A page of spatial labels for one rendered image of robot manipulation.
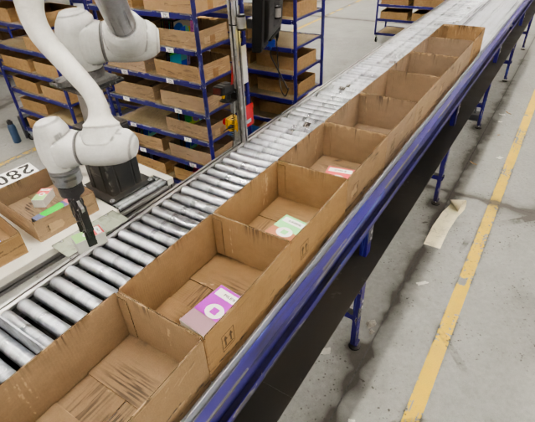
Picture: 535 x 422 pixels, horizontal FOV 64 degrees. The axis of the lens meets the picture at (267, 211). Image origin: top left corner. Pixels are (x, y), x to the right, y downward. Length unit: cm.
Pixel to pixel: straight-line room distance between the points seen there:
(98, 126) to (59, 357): 61
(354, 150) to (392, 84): 79
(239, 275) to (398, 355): 118
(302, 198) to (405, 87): 118
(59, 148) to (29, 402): 66
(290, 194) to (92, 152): 75
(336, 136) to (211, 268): 86
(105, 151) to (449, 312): 195
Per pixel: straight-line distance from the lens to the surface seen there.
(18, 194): 232
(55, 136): 137
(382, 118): 228
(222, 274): 139
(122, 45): 182
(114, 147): 131
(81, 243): 157
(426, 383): 228
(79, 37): 190
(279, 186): 169
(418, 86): 260
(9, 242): 192
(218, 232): 140
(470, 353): 244
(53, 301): 170
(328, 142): 197
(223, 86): 230
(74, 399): 123
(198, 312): 120
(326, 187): 158
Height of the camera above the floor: 184
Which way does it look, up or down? 36 degrees down
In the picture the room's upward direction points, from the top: 3 degrees counter-clockwise
